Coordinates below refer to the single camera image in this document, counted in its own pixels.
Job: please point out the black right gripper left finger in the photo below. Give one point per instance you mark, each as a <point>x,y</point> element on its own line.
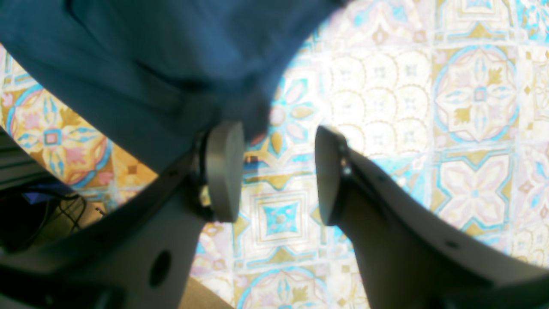
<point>139,256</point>

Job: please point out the patterned tablecloth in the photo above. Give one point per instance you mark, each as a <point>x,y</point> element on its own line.
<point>448,97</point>

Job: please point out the dark blue t-shirt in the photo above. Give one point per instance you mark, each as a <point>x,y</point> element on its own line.
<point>152,74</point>

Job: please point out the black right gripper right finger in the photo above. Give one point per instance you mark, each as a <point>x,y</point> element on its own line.
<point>407,257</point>

